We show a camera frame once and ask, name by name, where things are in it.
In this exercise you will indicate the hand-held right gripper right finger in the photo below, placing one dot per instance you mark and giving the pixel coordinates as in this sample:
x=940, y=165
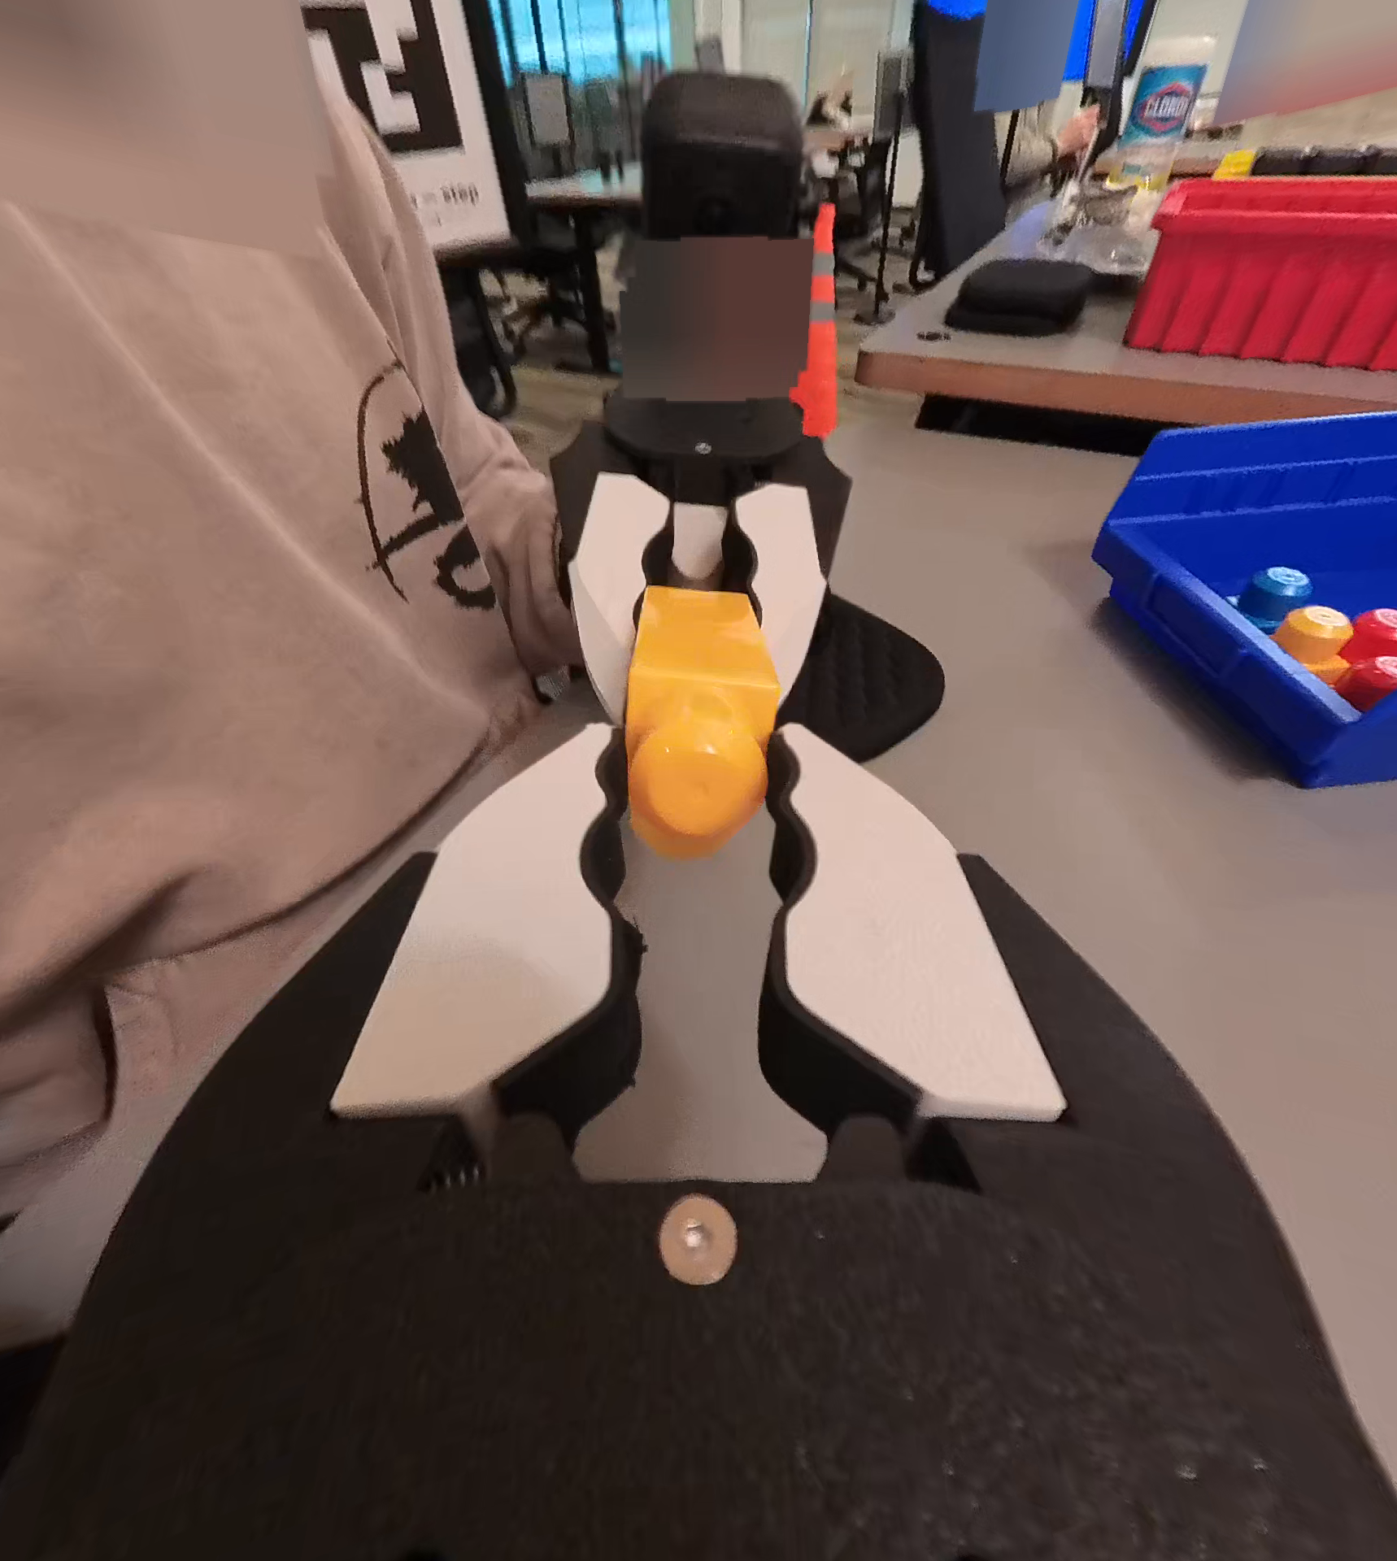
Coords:
x=905, y=963

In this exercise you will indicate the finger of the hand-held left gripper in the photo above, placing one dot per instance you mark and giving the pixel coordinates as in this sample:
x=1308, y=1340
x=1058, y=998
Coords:
x=605, y=574
x=795, y=574

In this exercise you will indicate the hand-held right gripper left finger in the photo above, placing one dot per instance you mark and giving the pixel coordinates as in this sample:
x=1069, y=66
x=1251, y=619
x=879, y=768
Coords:
x=488, y=963

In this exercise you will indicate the yellow toy block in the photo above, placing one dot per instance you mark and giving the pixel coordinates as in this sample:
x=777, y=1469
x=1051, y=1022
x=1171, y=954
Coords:
x=696, y=698

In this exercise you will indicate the blue plastic bin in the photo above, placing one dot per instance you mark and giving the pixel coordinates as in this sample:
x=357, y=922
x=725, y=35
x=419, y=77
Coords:
x=1261, y=511

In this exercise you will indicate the pile of colourful toy blocks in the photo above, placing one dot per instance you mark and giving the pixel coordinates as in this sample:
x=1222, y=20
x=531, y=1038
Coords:
x=1366, y=650

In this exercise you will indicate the person's left forearm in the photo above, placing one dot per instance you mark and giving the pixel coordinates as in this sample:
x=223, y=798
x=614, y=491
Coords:
x=519, y=549

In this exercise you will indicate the black pad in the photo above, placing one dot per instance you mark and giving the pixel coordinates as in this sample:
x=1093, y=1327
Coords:
x=1013, y=304
x=870, y=683

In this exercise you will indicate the orange traffic cone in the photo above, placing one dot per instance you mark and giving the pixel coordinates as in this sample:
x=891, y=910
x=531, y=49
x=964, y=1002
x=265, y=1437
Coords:
x=819, y=357

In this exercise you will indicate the clear plastic bag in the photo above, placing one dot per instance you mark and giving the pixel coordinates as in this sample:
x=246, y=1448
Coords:
x=1101, y=226

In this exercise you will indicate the white and blue canister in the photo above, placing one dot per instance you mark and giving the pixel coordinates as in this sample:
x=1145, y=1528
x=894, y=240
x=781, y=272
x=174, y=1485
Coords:
x=1163, y=112

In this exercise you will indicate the red ribbed plastic bin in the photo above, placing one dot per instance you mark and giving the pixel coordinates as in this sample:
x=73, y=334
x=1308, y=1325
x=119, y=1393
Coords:
x=1308, y=282

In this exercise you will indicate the row of black cases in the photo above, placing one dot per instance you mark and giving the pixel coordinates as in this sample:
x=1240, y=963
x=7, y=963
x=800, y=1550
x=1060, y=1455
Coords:
x=1366, y=165

